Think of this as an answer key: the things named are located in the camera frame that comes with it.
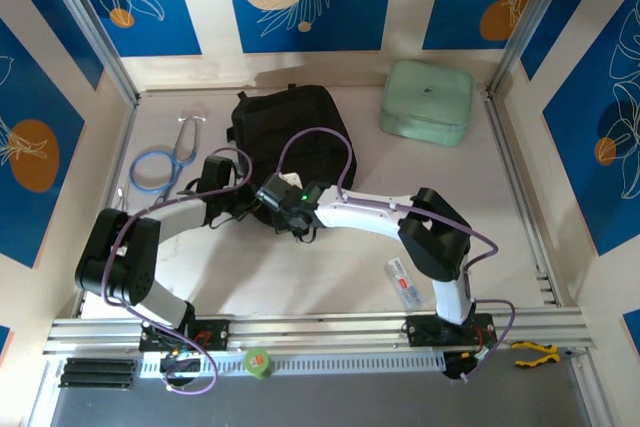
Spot black backpack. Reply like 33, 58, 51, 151
225, 84, 359, 243

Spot green tape roll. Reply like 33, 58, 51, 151
243, 346, 274, 381

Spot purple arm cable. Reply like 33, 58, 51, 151
102, 146, 254, 394
277, 127, 517, 383

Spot grey slotted cable duct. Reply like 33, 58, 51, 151
139, 350, 446, 378

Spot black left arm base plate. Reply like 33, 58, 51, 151
138, 317, 231, 352

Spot aluminium corner post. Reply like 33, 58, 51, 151
489, 0, 584, 96
37, 0, 141, 103

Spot yellow black pliers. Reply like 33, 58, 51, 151
509, 340, 562, 368

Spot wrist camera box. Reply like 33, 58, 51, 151
257, 171, 304, 213
198, 156, 235, 196

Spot aluminium rail frame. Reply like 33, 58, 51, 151
42, 309, 596, 356

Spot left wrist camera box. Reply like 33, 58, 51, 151
198, 156, 235, 196

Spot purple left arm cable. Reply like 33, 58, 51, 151
102, 146, 254, 394

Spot mint green zip case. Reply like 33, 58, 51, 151
377, 59, 475, 148

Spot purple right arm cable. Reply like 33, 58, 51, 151
277, 127, 517, 383

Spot blue stethoscope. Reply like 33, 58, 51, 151
129, 114, 209, 206

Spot clear ruler box red label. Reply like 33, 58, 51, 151
387, 256, 424, 309

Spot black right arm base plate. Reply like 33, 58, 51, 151
405, 314, 496, 348

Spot black ribbed block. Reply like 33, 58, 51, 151
58, 357, 137, 389

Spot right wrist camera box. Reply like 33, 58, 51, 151
257, 171, 304, 213

